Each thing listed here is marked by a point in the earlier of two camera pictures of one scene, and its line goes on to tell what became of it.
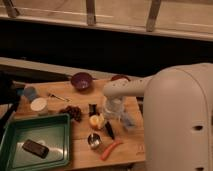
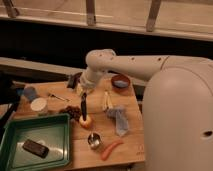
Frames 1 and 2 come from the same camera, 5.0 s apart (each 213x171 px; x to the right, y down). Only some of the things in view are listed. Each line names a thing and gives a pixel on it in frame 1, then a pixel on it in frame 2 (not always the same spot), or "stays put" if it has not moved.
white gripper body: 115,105 -> 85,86
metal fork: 54,95 stays put
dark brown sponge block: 35,148 stays put
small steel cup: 94,140 stays put
